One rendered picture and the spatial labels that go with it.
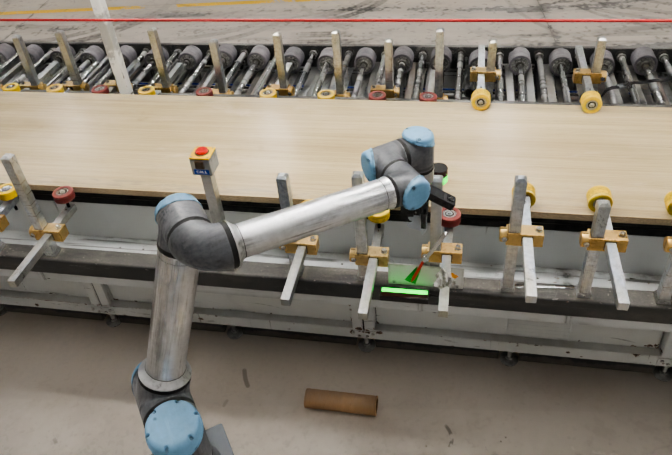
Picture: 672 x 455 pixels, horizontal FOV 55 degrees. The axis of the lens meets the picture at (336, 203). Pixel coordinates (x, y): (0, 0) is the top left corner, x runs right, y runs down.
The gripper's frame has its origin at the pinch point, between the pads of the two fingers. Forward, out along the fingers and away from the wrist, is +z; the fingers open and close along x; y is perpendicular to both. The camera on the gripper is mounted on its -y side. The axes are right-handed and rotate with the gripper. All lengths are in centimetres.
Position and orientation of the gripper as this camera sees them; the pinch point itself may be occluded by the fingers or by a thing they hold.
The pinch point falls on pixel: (424, 230)
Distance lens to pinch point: 204.4
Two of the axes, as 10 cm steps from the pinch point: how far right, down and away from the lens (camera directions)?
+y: -9.8, -0.5, 1.9
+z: 0.8, 7.8, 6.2
